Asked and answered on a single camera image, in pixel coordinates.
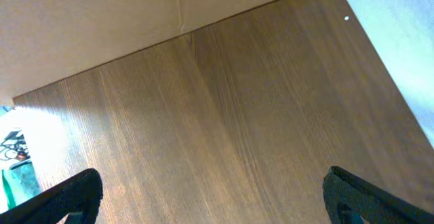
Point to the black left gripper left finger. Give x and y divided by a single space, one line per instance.
76 200

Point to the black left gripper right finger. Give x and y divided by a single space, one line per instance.
350 199

